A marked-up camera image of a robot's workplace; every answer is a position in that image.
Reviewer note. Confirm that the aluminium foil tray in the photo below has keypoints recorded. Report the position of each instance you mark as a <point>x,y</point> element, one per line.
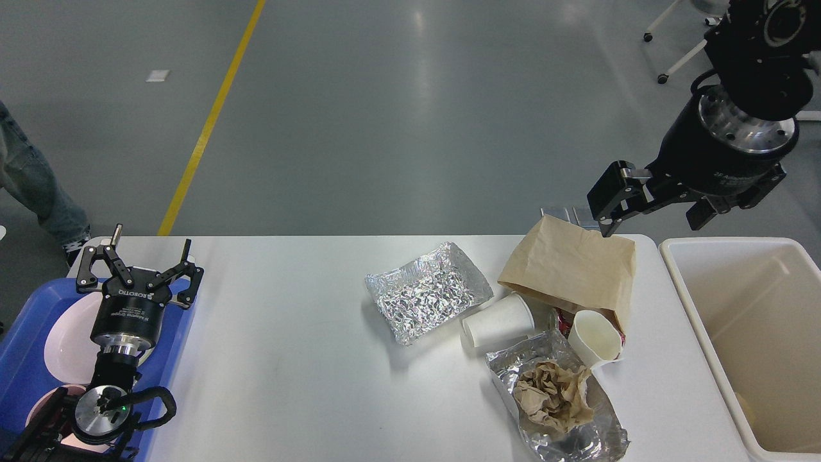
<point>428,292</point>

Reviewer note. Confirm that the white bar on floor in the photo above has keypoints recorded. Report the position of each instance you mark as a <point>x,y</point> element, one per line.
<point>809,116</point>

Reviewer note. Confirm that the red foil wrapper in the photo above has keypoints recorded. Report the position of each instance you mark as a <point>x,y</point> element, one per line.
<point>565,321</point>

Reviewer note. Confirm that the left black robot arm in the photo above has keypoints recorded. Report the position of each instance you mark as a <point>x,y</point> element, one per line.
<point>106,420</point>

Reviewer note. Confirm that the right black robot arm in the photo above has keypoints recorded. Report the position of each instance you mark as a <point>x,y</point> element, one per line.
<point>759,54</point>

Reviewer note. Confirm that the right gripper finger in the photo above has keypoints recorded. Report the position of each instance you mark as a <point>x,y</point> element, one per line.
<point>707,207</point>
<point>623,191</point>

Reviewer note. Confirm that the light green plate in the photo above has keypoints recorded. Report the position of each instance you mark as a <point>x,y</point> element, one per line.
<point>146,354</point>

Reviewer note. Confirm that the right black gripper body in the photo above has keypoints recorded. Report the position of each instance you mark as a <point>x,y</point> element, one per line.
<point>716,149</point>

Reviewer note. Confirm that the pink plate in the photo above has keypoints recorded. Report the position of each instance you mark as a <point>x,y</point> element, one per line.
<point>69,352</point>

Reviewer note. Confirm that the crumpled brown paper ball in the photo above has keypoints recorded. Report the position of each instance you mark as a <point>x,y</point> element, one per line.
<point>554,397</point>

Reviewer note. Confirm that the brown paper bag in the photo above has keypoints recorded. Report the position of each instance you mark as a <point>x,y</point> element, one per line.
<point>574,269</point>

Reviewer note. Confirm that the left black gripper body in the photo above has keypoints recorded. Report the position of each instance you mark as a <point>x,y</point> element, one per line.
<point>130,313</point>

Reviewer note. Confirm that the beige plastic bin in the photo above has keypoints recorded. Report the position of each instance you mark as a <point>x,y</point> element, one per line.
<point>754,306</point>

